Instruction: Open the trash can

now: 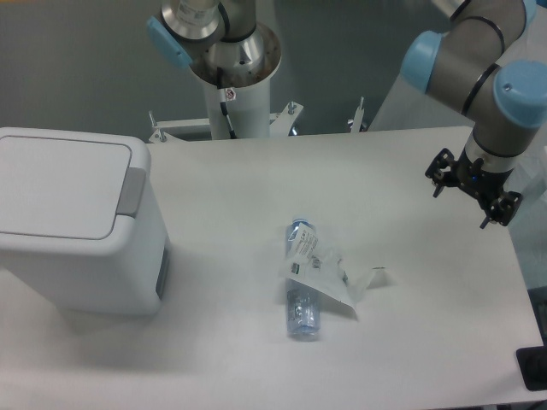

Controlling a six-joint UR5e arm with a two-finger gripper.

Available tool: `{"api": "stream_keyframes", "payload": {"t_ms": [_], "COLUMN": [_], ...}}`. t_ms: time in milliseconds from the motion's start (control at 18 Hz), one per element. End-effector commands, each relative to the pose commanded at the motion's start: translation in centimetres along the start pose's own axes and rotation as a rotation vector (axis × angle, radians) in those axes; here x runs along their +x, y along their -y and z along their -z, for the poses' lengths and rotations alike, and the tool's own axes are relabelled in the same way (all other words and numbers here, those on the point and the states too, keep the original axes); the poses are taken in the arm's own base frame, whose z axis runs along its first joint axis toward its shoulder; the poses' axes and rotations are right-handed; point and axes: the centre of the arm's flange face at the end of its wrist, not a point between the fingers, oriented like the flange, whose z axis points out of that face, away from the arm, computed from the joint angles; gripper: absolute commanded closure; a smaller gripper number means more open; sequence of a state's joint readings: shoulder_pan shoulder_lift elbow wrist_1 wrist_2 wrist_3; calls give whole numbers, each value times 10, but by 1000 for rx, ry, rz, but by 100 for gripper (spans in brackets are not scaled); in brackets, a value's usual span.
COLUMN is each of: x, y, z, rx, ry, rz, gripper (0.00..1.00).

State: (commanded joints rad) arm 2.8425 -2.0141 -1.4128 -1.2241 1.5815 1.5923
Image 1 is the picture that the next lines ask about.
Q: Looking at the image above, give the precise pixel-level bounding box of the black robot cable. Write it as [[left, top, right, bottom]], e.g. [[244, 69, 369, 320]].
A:
[[215, 66, 238, 140]]

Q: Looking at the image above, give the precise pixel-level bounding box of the clear plastic water bottle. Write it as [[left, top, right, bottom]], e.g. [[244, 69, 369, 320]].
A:
[[283, 217, 322, 342]]

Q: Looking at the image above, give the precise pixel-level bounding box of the white push-lid trash can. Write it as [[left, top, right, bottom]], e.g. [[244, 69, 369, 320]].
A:
[[1, 127, 170, 315]]

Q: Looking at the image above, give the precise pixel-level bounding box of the white umbrella with lettering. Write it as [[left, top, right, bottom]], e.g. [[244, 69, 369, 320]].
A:
[[370, 29, 546, 290]]

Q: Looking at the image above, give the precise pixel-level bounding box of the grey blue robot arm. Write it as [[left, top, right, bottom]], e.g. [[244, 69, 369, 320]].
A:
[[146, 1, 546, 226]]

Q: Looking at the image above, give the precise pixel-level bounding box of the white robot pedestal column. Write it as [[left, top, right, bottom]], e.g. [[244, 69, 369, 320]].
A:
[[188, 23, 283, 140]]

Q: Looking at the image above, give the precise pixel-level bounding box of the black device at table edge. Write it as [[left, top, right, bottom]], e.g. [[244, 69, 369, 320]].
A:
[[516, 346, 547, 391]]

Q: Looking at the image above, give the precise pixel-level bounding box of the torn white plastic wrapper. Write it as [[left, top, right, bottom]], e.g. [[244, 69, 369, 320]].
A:
[[279, 218, 386, 311]]

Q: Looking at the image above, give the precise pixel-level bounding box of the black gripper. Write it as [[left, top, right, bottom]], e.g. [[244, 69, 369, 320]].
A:
[[425, 148, 522, 229]]

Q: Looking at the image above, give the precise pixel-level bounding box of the white pedestal base frame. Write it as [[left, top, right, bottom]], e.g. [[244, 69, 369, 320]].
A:
[[147, 96, 369, 144]]

